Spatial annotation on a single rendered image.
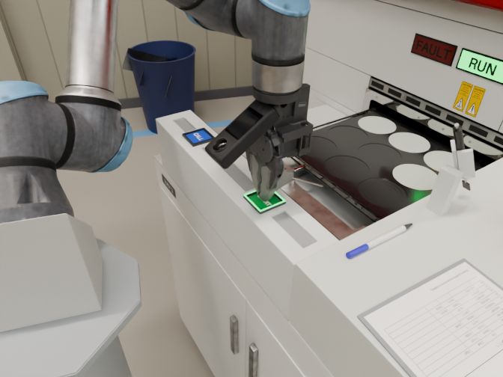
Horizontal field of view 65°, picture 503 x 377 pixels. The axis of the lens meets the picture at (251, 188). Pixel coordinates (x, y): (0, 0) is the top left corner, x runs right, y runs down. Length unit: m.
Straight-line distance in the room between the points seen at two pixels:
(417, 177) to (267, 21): 0.55
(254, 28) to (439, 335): 0.46
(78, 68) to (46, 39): 2.41
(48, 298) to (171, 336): 1.00
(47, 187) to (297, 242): 0.39
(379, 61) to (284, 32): 0.70
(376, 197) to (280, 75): 0.40
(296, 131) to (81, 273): 0.40
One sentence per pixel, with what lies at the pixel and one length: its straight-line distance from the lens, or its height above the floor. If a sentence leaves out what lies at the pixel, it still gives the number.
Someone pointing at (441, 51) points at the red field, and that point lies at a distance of 1.09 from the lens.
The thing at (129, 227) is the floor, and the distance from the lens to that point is 2.14.
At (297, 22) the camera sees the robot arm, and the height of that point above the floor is 1.27.
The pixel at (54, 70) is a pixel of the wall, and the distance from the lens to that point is 3.27.
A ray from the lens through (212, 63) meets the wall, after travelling 3.28.
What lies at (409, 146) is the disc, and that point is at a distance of 1.06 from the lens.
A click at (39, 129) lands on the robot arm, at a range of 0.70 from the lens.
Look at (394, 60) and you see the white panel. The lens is 1.18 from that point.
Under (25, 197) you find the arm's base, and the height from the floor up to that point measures 1.05.
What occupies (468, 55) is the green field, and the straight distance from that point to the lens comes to 1.06.
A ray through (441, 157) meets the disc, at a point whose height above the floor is 0.90.
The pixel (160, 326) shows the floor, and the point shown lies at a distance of 1.71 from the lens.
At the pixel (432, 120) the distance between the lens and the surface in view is 1.12.
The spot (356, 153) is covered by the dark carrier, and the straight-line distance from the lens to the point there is 0.98.
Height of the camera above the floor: 1.41
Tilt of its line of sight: 37 degrees down
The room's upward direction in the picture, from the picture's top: 1 degrees clockwise
